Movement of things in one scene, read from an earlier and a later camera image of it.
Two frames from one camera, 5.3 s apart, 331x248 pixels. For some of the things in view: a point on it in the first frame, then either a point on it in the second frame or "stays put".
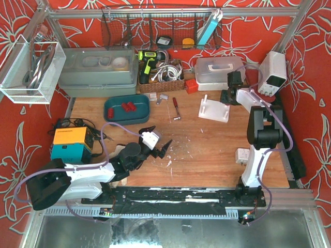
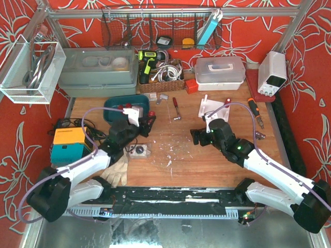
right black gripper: x=226 y=95 → x=200 y=136
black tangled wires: x=74 y=122 stays put
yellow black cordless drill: x=150 y=59 stays put
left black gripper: x=154 y=150 → x=144 y=123
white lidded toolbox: x=211 y=73 stays put
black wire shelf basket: x=129 y=28 stays put
